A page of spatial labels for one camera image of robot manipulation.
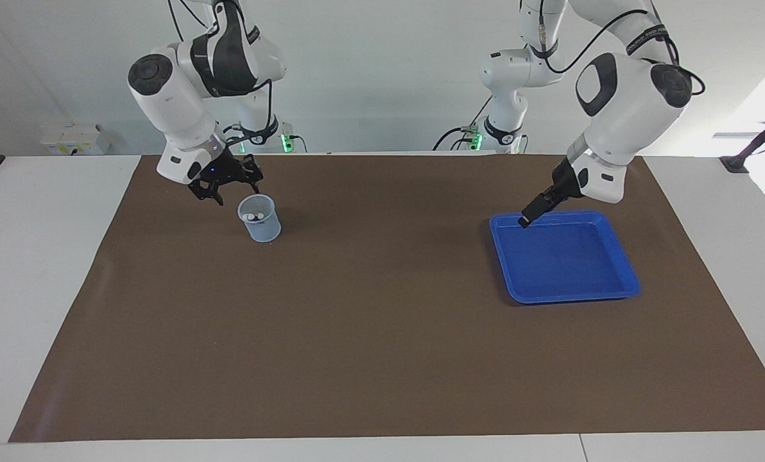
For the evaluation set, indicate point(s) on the blue plastic tray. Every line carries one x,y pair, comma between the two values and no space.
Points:
562,263

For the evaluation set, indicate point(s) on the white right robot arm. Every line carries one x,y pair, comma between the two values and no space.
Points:
171,102

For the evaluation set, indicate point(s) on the white power box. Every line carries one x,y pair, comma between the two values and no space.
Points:
74,140

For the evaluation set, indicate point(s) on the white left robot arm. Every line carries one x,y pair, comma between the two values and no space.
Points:
620,109

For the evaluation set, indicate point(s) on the black camera stand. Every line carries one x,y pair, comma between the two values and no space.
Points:
751,146

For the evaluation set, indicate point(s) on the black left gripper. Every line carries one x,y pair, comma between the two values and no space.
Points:
567,179

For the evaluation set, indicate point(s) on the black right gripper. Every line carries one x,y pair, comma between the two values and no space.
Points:
225,173

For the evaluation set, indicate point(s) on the brown table mat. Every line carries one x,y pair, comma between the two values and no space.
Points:
369,333

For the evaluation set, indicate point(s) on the clear plastic cup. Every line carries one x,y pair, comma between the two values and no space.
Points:
262,232

